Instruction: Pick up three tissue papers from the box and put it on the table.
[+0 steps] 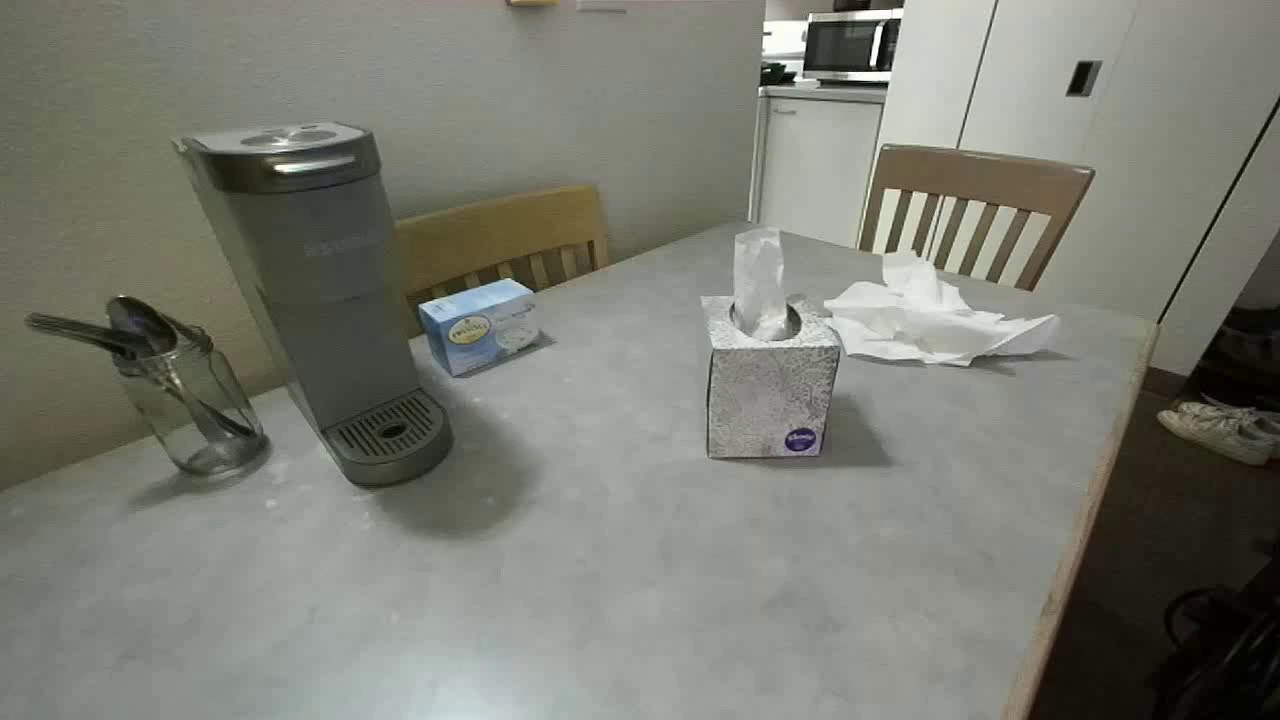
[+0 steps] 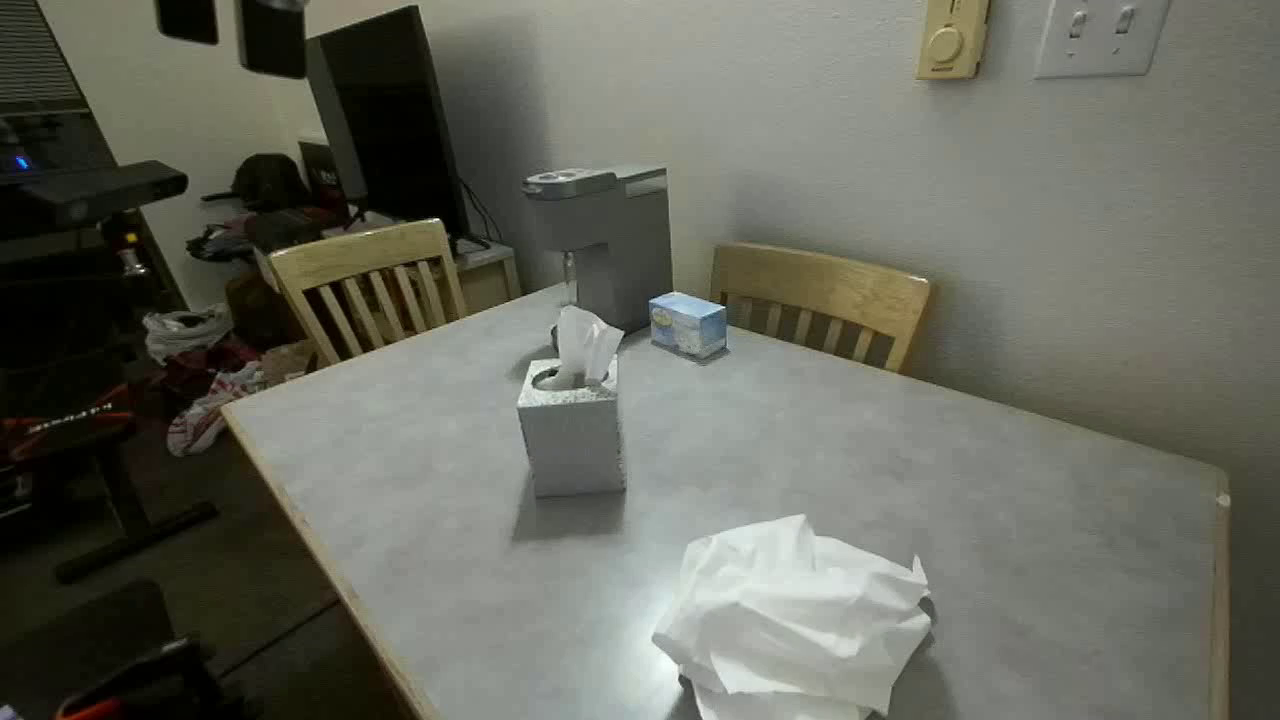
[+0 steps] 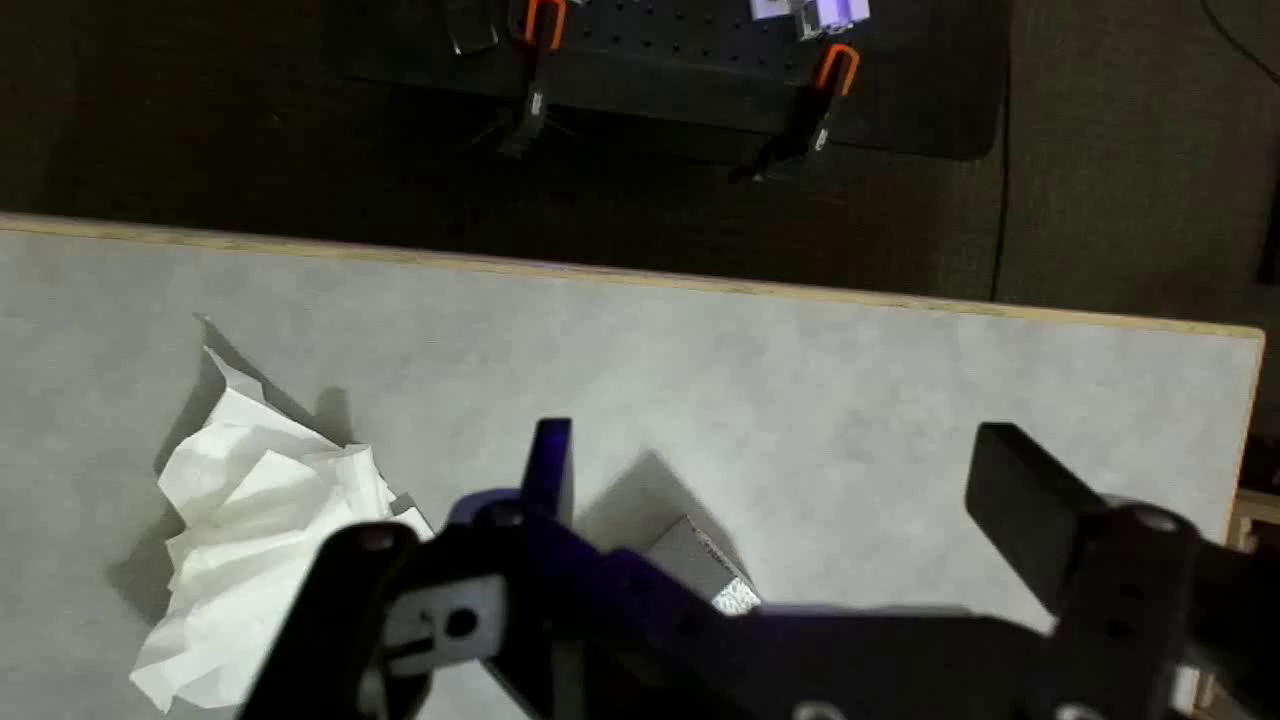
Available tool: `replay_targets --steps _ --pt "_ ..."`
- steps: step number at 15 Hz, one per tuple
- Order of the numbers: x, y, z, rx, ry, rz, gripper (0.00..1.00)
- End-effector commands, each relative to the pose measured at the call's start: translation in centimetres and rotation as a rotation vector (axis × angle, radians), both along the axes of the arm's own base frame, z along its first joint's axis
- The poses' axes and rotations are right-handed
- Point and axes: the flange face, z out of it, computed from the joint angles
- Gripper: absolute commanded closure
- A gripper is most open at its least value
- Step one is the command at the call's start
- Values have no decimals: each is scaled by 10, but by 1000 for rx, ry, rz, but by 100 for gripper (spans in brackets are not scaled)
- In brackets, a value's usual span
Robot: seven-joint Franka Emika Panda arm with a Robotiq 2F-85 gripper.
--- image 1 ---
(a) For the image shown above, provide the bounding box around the grey patterned tissue box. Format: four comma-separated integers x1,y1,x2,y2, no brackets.
701,294,850,465

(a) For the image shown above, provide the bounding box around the white tissue paper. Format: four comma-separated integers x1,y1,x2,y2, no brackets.
728,224,794,341
822,252,1064,373

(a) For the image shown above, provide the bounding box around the light blue cardboard box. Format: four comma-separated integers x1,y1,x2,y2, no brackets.
418,275,547,380

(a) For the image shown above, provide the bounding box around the crumpled white tissue paper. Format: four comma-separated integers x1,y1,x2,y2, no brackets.
822,252,1064,373

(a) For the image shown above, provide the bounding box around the wooden slat-back chair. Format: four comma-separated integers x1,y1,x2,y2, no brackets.
856,142,1102,296
393,179,617,337

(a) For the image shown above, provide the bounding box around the white counter cabinet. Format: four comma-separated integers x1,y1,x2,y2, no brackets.
753,79,892,252

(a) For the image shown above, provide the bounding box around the grey single-serve coffee maker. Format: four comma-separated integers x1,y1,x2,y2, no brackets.
171,118,456,492

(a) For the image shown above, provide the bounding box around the black microwave oven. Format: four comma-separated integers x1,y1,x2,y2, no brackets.
802,8,907,90

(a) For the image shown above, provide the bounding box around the clear glass jar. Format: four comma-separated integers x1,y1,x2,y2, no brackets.
113,315,272,481

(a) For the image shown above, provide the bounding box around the metal spoon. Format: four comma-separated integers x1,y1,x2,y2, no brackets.
104,294,266,446
24,307,256,453

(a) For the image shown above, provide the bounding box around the white sneaker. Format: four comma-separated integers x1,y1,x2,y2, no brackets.
1157,395,1280,474

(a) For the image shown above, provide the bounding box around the black wheeled equipment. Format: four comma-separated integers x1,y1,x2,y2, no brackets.
1153,546,1280,720

